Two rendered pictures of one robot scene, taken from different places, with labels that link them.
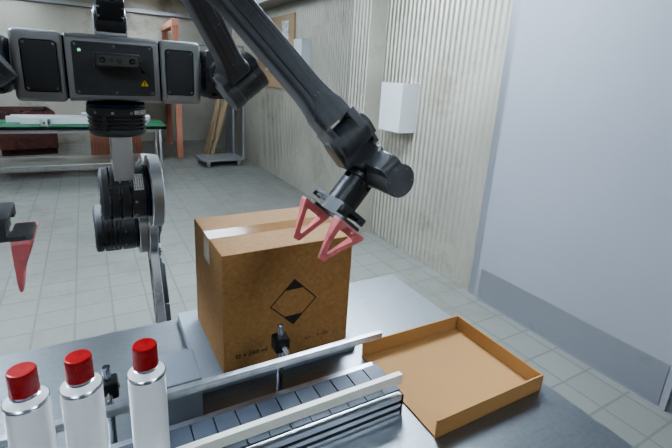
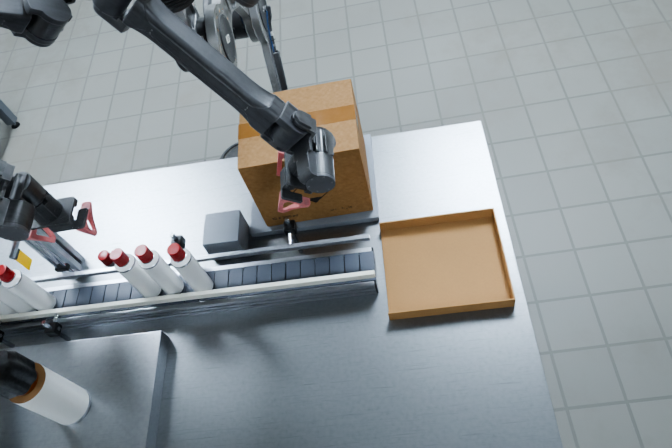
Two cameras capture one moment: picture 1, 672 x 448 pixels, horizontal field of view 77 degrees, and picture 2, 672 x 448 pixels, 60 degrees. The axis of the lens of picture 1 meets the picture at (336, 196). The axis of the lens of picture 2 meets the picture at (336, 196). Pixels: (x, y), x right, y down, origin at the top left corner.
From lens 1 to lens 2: 0.93 m
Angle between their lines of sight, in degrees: 50
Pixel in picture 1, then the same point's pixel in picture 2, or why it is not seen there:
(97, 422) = (162, 276)
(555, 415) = (504, 332)
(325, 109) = (256, 120)
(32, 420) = (129, 274)
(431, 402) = (407, 290)
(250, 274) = (265, 177)
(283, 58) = (212, 83)
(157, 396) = (188, 271)
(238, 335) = (269, 208)
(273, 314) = not seen: hidden behind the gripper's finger
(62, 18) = not seen: outside the picture
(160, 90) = not seen: outside the picture
